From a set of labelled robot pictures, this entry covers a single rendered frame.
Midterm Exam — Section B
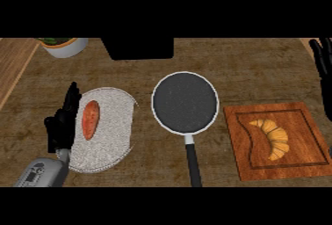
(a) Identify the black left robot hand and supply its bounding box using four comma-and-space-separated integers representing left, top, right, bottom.
43, 81, 83, 154

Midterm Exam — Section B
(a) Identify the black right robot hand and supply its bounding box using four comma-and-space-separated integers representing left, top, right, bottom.
307, 37, 332, 123

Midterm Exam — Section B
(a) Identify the golden croissant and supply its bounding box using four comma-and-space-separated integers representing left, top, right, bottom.
248, 119, 291, 162

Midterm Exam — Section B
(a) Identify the brown wooden cutting board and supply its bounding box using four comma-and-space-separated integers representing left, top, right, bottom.
222, 101, 332, 182

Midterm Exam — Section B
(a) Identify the dark frying pan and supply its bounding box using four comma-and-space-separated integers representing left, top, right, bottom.
151, 70, 220, 188

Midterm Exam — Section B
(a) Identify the orange sweet potato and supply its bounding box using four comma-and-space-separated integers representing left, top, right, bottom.
80, 99, 102, 142

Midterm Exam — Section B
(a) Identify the grey oval placemat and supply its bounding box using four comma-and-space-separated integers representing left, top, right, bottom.
68, 86, 139, 174

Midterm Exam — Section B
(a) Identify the white plant pot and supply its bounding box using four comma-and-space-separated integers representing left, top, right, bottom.
36, 37, 90, 59

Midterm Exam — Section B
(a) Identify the black box appliance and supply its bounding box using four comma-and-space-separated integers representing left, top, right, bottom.
101, 37, 176, 62

